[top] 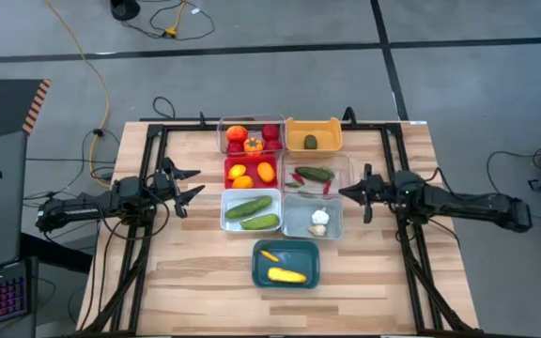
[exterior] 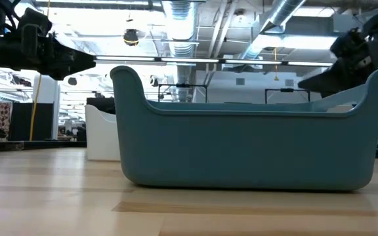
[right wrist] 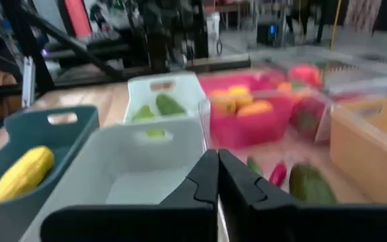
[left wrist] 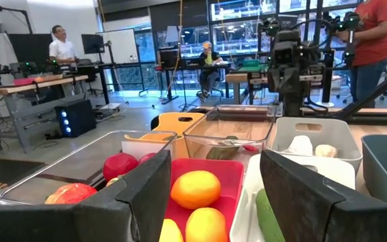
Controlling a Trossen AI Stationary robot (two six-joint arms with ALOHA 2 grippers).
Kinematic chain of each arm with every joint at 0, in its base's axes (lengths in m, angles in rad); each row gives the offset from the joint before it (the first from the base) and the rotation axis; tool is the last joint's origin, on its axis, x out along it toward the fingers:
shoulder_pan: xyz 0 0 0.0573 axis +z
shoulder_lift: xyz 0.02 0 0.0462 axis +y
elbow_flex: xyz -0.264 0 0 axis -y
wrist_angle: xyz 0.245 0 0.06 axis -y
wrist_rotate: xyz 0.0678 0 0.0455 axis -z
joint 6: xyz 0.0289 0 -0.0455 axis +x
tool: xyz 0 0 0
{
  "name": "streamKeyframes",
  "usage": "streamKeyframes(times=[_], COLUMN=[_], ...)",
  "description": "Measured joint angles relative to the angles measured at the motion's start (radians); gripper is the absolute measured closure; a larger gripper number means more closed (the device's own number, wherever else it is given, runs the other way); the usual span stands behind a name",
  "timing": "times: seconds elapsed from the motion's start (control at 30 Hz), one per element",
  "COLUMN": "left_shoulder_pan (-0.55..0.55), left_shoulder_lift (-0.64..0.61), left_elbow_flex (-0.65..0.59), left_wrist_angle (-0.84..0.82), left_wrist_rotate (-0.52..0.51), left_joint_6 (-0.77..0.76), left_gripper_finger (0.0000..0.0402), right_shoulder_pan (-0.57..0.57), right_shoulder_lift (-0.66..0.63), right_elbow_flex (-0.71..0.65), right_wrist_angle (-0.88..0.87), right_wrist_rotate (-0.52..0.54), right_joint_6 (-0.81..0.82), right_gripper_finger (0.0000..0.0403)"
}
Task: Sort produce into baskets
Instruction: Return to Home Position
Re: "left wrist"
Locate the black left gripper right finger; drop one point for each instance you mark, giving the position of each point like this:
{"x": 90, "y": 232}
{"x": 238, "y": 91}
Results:
{"x": 307, "y": 215}

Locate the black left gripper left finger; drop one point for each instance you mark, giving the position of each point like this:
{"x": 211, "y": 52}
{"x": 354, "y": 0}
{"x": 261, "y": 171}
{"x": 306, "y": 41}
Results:
{"x": 129, "y": 215}

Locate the red yellow peach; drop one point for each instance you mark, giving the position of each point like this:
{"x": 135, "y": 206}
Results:
{"x": 112, "y": 181}

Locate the light green cucumber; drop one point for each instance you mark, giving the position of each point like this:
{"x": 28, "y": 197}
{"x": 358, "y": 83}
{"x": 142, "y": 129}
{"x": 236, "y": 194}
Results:
{"x": 267, "y": 218}

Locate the yellow squash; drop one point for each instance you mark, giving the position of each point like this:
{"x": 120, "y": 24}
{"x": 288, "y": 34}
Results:
{"x": 170, "y": 232}

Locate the red apple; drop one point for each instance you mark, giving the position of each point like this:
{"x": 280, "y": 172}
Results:
{"x": 119, "y": 166}

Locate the red tomato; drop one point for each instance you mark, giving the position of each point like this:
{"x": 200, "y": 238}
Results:
{"x": 146, "y": 158}

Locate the white garlic bulb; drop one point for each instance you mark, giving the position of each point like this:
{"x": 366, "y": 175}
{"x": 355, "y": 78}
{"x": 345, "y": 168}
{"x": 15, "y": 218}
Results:
{"x": 326, "y": 151}

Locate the white cloth bag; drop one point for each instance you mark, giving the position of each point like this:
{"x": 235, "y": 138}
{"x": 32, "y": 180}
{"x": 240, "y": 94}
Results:
{"x": 299, "y": 146}

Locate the orange citrus fruit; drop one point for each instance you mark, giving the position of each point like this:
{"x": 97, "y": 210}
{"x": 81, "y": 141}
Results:
{"x": 195, "y": 190}

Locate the orange yellow mango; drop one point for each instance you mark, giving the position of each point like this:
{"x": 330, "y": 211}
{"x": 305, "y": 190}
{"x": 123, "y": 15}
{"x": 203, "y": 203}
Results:
{"x": 206, "y": 227}

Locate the small red chili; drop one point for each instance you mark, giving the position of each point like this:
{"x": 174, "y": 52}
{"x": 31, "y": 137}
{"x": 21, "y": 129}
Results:
{"x": 251, "y": 148}

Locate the black background robot arm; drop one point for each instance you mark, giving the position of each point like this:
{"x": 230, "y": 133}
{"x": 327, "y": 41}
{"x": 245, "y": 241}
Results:
{"x": 348, "y": 25}

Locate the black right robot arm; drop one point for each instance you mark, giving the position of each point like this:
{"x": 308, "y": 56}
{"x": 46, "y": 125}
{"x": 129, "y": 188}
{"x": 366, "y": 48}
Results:
{"x": 292, "y": 106}

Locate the wooden side table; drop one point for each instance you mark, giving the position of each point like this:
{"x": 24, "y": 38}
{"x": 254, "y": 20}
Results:
{"x": 238, "y": 78}

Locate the white plastic basket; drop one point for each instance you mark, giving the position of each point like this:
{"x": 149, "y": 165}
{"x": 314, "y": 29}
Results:
{"x": 245, "y": 201}

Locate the clear plastic bin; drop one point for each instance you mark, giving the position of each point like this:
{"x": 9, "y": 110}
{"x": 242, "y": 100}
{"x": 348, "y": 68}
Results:
{"x": 230, "y": 127}
{"x": 79, "y": 151}

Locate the grey plastic basket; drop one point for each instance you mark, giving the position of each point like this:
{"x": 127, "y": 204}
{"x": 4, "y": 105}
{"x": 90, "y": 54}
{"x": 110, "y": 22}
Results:
{"x": 341, "y": 134}

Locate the person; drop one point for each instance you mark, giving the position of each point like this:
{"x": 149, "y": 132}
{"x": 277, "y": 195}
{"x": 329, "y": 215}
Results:
{"x": 375, "y": 33}
{"x": 62, "y": 50}
{"x": 210, "y": 75}

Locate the teal plastic basket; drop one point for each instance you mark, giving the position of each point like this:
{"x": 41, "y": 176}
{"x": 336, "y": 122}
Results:
{"x": 381, "y": 174}

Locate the pink plastic basket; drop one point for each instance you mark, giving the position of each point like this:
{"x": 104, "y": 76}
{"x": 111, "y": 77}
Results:
{"x": 230, "y": 181}

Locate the orange plastic basket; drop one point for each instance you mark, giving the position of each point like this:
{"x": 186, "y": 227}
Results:
{"x": 166, "y": 126}

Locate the black computer tower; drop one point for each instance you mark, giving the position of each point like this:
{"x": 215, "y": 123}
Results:
{"x": 79, "y": 121}

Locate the black hazard striped floor mat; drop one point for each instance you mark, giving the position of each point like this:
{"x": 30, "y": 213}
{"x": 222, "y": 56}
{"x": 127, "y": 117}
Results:
{"x": 5, "y": 168}

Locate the wooden workbench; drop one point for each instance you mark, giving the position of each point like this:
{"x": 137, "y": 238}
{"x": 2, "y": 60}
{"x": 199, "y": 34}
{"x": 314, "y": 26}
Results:
{"x": 29, "y": 86}

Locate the whiteboard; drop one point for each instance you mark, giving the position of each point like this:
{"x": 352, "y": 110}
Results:
{"x": 119, "y": 47}

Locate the black desk monitor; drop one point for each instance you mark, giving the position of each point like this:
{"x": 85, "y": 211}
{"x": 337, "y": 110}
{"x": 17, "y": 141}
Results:
{"x": 92, "y": 43}

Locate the black partition panel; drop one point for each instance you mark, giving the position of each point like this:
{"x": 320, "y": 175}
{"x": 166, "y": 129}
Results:
{"x": 29, "y": 48}

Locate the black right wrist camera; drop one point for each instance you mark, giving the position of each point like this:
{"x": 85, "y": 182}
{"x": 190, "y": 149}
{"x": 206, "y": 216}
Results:
{"x": 286, "y": 50}

